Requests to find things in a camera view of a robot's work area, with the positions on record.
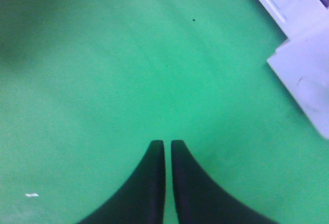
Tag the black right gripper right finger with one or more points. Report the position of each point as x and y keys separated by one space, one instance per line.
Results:
x=199 y=199

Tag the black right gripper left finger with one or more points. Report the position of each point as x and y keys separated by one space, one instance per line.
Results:
x=141 y=198

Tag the white microwave oven body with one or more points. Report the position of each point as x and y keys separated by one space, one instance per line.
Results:
x=305 y=50

